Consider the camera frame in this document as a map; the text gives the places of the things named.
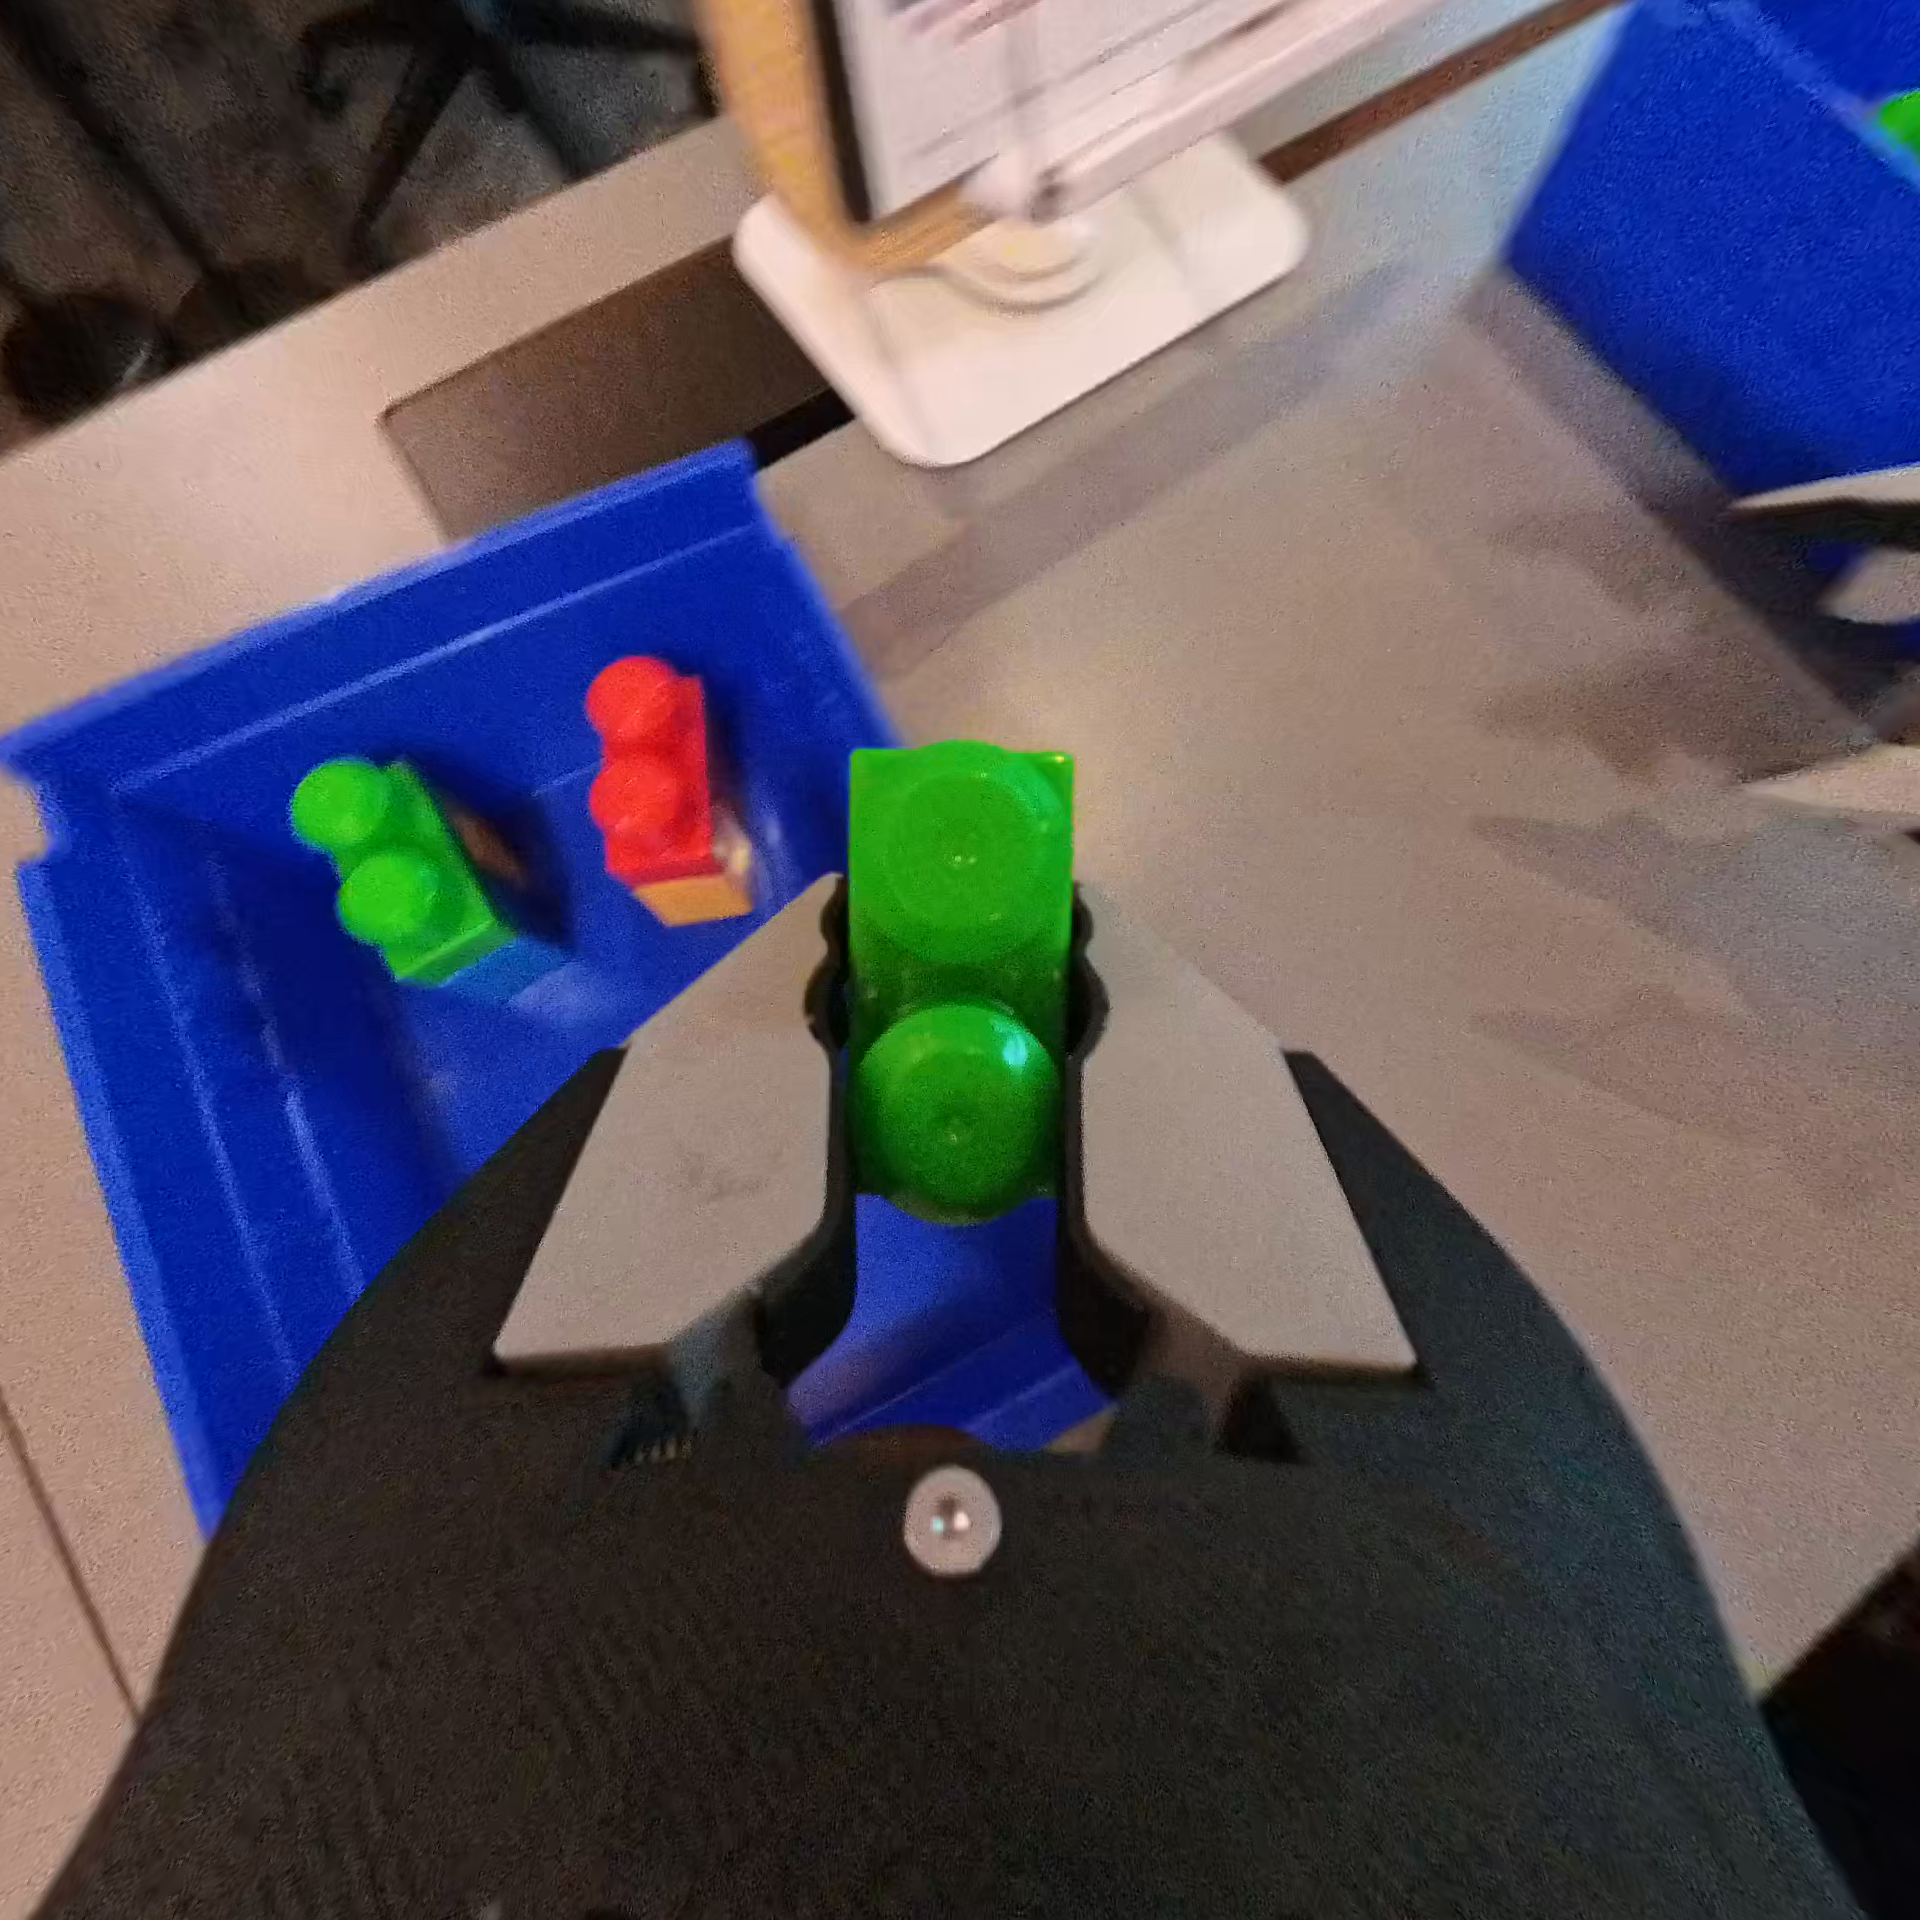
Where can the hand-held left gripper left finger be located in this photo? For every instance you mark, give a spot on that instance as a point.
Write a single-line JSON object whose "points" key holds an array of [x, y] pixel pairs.
{"points": [[705, 1140]]}

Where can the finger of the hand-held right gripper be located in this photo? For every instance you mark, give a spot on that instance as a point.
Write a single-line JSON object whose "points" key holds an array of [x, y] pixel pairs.
{"points": [[1837, 504], [1861, 787]]}

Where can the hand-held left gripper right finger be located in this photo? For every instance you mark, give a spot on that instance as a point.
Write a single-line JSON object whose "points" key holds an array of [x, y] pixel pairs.
{"points": [[1200, 1153]]}

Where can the green toy brick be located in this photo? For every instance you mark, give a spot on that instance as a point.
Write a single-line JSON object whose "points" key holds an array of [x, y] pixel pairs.
{"points": [[957, 961], [397, 871]]}

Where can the blue plastic bin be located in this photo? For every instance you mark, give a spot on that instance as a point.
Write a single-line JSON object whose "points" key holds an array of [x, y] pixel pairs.
{"points": [[1694, 253], [374, 1050]]}

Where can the red toy brick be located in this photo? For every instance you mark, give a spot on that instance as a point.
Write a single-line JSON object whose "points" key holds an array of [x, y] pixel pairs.
{"points": [[654, 780]]}

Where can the white stand with sign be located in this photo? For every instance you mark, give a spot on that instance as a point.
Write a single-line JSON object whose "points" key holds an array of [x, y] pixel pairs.
{"points": [[1035, 223]]}

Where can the black office chair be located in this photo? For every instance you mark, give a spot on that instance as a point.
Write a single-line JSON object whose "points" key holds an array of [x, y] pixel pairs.
{"points": [[404, 91]]}

